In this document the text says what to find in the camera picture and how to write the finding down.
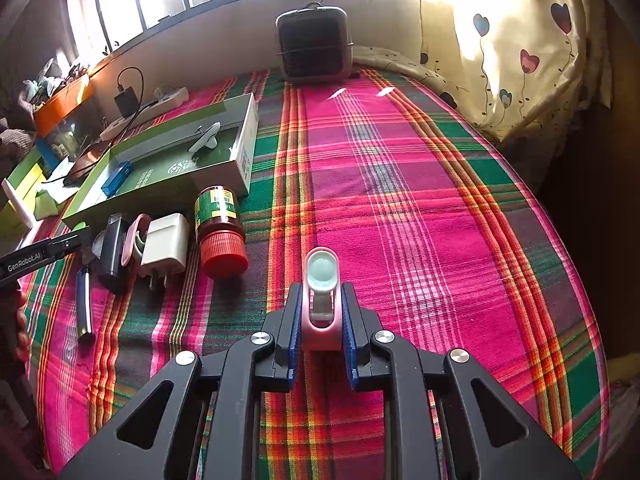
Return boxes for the black charger brick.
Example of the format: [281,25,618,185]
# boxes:
[115,87,139,117]

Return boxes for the pink holder with clear disc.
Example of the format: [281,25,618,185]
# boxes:
[301,247,344,352]

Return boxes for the pale green tissue paper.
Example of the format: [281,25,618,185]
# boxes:
[34,186,72,219]

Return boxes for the black smartphone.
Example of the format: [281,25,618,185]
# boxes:
[62,142,114,187]

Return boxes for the black charging cable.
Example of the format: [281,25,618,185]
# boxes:
[62,66,147,183]

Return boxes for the white power strip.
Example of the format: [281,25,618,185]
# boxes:
[99,87,190,142]

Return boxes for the blue translucent usb tester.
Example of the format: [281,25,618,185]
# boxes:
[101,161,134,196]

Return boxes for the orange storage box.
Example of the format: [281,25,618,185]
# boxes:
[32,77,96,138]

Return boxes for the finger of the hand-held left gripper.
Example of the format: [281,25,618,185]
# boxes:
[47,226,94,264]

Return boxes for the green round knob white base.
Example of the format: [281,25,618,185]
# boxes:
[188,122,222,155]

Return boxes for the pink green plaid blanket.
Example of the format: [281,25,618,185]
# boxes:
[22,67,612,480]

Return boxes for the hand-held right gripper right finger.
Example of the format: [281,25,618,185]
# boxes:
[341,282,583,480]

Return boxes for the clutter on shelf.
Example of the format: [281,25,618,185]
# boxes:
[17,56,92,107]

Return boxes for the white charger plug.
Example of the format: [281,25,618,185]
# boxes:
[139,213,191,291]

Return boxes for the pink plastic hook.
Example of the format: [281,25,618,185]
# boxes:
[121,214,151,266]

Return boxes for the blue carton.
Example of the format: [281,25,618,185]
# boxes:
[34,137,67,172]

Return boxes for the person's left hand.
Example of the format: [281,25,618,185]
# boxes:
[14,290,32,363]

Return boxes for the red-capped jar with green label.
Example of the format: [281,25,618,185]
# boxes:
[194,186,249,280]

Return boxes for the silver rectangular lighter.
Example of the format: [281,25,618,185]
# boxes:
[97,214,132,294]

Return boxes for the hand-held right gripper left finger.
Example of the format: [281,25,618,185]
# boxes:
[59,282,304,480]

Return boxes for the shallow green cardboard box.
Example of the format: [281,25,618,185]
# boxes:
[61,92,260,231]

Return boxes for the white plastic stand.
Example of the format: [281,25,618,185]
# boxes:
[2,177,39,233]

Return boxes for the cream curtain with heart balloons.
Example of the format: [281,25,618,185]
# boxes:
[414,0,617,145]

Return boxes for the grey desktop heater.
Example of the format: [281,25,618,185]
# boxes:
[275,4,357,81]

